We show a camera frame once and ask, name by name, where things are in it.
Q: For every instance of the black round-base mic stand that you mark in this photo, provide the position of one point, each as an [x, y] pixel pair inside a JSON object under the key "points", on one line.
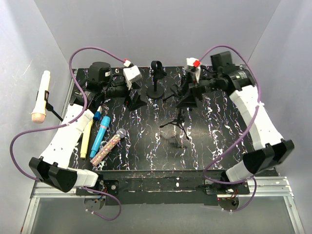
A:
{"points": [[156, 91]]}

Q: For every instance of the black left round-base stand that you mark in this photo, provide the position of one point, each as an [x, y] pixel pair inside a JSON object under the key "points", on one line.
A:
{"points": [[50, 108]]}

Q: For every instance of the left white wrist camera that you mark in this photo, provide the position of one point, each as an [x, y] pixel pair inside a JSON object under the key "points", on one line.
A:
{"points": [[131, 74]]}

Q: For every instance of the glitter silver-head microphone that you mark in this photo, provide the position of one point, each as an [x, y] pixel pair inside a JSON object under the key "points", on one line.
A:
{"points": [[108, 147]]}

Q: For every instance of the cream yellow microphone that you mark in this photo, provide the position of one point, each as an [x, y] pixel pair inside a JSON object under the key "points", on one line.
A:
{"points": [[85, 139]]}

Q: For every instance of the black tripod shock-mount stand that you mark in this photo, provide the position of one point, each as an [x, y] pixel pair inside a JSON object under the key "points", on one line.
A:
{"points": [[174, 91]]}

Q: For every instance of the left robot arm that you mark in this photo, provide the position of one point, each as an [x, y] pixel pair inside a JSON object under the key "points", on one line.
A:
{"points": [[52, 166]]}

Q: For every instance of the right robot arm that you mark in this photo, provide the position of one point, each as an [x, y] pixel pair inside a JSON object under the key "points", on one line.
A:
{"points": [[270, 148]]}

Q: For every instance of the pale pink microphone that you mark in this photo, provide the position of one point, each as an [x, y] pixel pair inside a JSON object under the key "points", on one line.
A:
{"points": [[38, 114]]}

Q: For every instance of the blue white small box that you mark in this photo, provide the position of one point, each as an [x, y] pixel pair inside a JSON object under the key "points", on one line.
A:
{"points": [[97, 115]]}

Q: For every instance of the teal blue microphone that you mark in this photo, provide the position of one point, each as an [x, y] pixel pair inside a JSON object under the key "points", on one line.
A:
{"points": [[102, 129]]}

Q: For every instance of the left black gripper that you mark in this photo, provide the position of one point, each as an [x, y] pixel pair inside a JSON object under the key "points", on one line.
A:
{"points": [[136, 102]]}

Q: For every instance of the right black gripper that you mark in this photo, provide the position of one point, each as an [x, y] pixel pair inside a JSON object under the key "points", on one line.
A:
{"points": [[188, 101]]}

